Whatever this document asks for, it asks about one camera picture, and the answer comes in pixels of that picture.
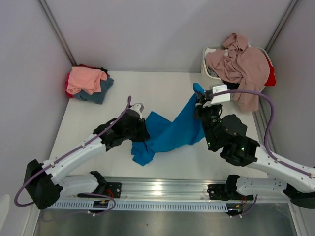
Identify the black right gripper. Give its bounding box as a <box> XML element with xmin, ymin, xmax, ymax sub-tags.
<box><xmin>192</xmin><ymin>91</ymin><xmax>220</xmax><ymax>149</ymax></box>

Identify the blue t shirt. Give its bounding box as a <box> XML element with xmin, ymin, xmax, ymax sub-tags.
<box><xmin>131</xmin><ymin>83</ymin><xmax>205</xmax><ymax>166</ymax></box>

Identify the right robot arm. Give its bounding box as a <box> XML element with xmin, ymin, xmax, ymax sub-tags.
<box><xmin>195</xmin><ymin>90</ymin><xmax>315</xmax><ymax>209</ymax></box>

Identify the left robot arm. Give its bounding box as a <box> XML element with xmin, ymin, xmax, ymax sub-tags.
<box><xmin>24</xmin><ymin>103</ymin><xmax>150</xmax><ymax>210</ymax></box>

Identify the grey garment in basket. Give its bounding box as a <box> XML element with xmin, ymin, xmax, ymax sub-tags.
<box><xmin>206</xmin><ymin>66</ymin><xmax>219</xmax><ymax>78</ymax></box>

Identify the grey blue folded shirt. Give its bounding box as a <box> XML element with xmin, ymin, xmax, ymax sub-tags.
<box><xmin>73</xmin><ymin>77</ymin><xmax>115</xmax><ymax>105</ymax></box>

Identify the white laundry basket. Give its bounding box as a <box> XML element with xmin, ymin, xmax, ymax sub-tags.
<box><xmin>201</xmin><ymin>46</ymin><xmax>272</xmax><ymax>81</ymax></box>

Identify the dusty pink shirt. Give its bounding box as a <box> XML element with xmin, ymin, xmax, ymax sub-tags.
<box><xmin>205</xmin><ymin>32</ymin><xmax>271</xmax><ymax>113</ymax></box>

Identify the salmon pink folded shirt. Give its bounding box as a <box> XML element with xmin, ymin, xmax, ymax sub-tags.
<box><xmin>67</xmin><ymin>67</ymin><xmax>107</xmax><ymax>95</ymax></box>

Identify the black folded shirt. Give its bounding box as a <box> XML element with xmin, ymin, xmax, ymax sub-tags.
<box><xmin>97</xmin><ymin>67</ymin><xmax>110</xmax><ymax>77</ymax></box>

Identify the red shirt in basket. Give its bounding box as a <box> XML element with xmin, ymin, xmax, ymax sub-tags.
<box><xmin>265</xmin><ymin>60</ymin><xmax>276</xmax><ymax>87</ymax></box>

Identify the right corner metal profile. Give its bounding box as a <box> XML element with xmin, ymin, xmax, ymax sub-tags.
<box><xmin>265</xmin><ymin>0</ymin><xmax>301</xmax><ymax>53</ymax></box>

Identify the corner metal profile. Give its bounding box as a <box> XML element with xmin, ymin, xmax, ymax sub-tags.
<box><xmin>265</xmin><ymin>0</ymin><xmax>301</xmax><ymax>53</ymax></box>
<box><xmin>36</xmin><ymin>0</ymin><xmax>77</xmax><ymax>66</ymax></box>

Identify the left corner metal profile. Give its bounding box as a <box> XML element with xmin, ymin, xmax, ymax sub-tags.
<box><xmin>36</xmin><ymin>0</ymin><xmax>77</xmax><ymax>66</ymax></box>

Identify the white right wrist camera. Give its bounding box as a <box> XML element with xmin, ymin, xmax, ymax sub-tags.
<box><xmin>205</xmin><ymin>84</ymin><xmax>232</xmax><ymax>107</ymax></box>

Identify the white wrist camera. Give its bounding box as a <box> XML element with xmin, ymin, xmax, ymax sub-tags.
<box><xmin>205</xmin><ymin>84</ymin><xmax>232</xmax><ymax>107</ymax></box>
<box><xmin>129</xmin><ymin>103</ymin><xmax>144</xmax><ymax>117</ymax></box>

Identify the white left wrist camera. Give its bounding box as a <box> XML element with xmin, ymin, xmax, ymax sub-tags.
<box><xmin>129</xmin><ymin>103</ymin><xmax>144</xmax><ymax>117</ymax></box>

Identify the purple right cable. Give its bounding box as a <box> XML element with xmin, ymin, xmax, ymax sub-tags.
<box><xmin>211</xmin><ymin>89</ymin><xmax>315</xmax><ymax>219</ymax></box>

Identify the aluminium mounting rail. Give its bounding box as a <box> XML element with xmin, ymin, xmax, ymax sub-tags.
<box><xmin>56</xmin><ymin>175</ymin><xmax>291</xmax><ymax>204</ymax></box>

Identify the white slotted cable duct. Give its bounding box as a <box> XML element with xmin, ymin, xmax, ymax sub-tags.
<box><xmin>49</xmin><ymin>200</ymin><xmax>228</xmax><ymax>212</ymax></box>

